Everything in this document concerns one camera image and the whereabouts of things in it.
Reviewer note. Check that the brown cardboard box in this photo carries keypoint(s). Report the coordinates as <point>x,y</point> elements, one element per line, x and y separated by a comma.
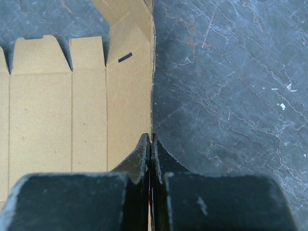
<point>81,111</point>

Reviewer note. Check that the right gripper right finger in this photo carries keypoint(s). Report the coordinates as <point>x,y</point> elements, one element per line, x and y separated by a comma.
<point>161,163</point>

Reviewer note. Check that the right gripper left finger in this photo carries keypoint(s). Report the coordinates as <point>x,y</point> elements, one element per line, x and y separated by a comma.
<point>136,203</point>

